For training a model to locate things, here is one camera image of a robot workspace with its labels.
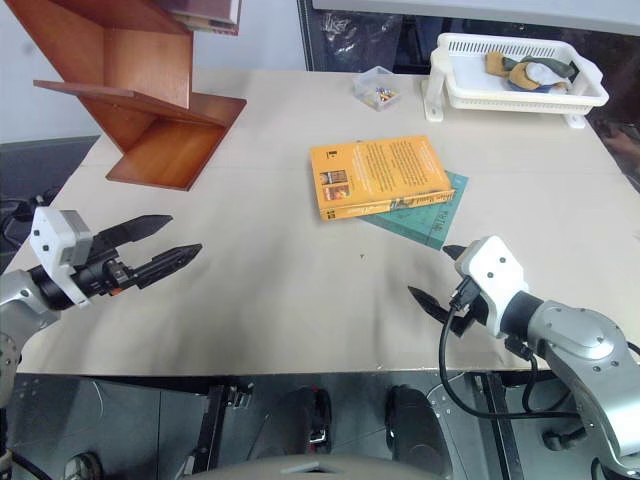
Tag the teal thin book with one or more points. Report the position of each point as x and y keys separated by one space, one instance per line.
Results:
x=430 y=220

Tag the grey robot torso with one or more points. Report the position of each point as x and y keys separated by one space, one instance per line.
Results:
x=320 y=467

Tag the yellow and grey cloth bundle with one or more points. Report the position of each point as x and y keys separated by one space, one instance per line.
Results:
x=527 y=72

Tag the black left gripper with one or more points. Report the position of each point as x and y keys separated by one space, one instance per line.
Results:
x=102 y=275

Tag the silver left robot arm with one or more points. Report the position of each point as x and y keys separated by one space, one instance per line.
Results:
x=20 y=305

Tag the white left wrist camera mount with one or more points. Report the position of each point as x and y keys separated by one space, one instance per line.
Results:
x=55 y=240

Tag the yellow paperback book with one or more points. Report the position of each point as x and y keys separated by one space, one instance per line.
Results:
x=380 y=172

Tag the white plastic basket rack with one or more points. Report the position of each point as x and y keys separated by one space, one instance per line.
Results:
x=520 y=87

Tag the black table leg frame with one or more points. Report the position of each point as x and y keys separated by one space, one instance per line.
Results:
x=207 y=430
x=502 y=425

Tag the clear plastic box of pins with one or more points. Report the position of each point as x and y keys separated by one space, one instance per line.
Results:
x=378 y=90

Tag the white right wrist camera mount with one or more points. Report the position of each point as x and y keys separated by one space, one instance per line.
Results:
x=492 y=275

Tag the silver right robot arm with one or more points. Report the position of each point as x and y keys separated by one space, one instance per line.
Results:
x=585 y=350

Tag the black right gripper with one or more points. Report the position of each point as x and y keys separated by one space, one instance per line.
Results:
x=467 y=307

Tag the small dark rounded shape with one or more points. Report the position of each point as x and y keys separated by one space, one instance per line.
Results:
x=317 y=417

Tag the black caster wheel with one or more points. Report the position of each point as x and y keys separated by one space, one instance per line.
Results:
x=565 y=440

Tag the large dark rounded shape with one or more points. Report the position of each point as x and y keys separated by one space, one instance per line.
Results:
x=415 y=430

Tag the wooden zigzag shelf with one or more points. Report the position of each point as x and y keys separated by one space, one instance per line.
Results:
x=145 y=75

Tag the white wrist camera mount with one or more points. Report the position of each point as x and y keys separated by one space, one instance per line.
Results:
x=55 y=240
x=492 y=275

